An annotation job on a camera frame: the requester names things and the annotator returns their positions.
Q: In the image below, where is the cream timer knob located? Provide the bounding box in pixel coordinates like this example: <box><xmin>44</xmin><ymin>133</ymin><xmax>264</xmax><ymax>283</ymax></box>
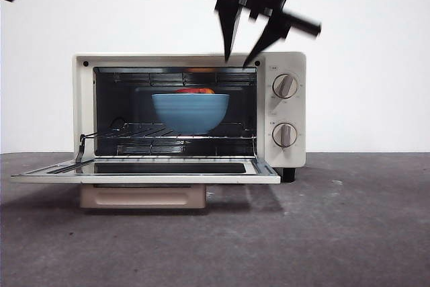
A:
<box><xmin>272</xmin><ymin>122</ymin><xmax>298</xmax><ymax>149</ymax></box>

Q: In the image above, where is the red yellow apple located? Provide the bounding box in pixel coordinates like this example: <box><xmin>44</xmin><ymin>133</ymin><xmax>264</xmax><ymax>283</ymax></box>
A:
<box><xmin>175</xmin><ymin>87</ymin><xmax>216</xmax><ymax>95</ymax></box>

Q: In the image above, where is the glass oven door with handle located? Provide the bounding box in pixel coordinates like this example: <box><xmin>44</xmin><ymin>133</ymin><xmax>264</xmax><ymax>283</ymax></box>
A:
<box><xmin>9</xmin><ymin>156</ymin><xmax>282</xmax><ymax>210</ymax></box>

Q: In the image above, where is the cream temperature knob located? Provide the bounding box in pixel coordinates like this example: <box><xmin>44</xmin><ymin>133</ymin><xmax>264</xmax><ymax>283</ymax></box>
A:
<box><xmin>272</xmin><ymin>73</ymin><xmax>299</xmax><ymax>99</ymax></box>

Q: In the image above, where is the blue ribbed bowl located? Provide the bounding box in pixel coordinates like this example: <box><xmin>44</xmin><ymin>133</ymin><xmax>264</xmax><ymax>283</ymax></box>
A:
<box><xmin>151</xmin><ymin>93</ymin><xmax>230</xmax><ymax>135</ymax></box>

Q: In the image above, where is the metal wire oven rack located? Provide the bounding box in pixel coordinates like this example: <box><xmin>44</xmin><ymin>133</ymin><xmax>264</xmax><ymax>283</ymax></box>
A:
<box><xmin>97</xmin><ymin>122</ymin><xmax>258</xmax><ymax>140</ymax></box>

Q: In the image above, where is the cream Toshiba toaster oven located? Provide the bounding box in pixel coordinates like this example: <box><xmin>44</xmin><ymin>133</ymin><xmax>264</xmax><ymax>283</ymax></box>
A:
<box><xmin>72</xmin><ymin>52</ymin><xmax>307</xmax><ymax>183</ymax></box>

